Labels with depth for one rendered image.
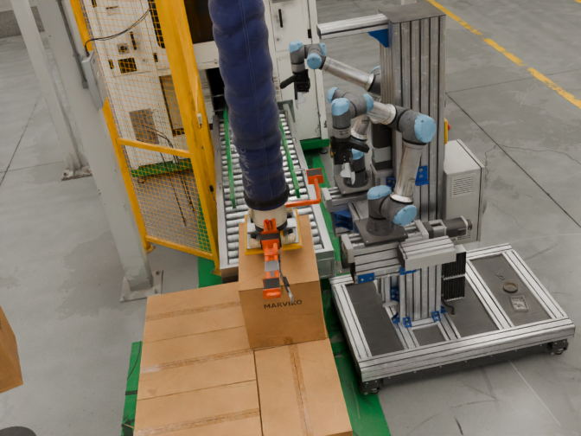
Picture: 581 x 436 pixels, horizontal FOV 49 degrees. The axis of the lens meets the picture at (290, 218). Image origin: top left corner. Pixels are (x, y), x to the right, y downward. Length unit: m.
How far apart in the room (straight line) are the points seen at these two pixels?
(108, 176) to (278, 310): 1.68
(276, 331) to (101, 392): 1.37
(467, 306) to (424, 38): 1.75
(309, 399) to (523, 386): 1.36
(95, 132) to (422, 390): 2.53
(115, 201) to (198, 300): 1.05
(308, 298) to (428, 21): 1.42
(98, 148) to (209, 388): 1.80
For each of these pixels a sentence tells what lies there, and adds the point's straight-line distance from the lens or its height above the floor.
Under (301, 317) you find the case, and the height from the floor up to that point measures 0.72.
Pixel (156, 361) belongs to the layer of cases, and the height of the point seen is 0.54.
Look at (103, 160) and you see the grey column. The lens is 4.30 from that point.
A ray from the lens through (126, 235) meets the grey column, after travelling 4.59.
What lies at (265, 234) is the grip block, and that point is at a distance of 3.03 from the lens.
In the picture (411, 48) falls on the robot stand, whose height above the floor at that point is 1.90.
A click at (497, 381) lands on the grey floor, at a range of 3.94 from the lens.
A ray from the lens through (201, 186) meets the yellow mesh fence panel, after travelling 4.40.
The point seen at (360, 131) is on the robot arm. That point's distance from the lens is 3.63.
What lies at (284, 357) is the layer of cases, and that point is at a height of 0.54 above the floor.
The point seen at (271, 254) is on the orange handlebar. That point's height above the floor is 1.19.
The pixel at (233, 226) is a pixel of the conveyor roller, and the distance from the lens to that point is 4.37.
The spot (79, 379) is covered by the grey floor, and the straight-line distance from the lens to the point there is 4.37.
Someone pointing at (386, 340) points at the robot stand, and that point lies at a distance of 3.83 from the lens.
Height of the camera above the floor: 2.91
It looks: 33 degrees down
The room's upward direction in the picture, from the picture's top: 8 degrees counter-clockwise
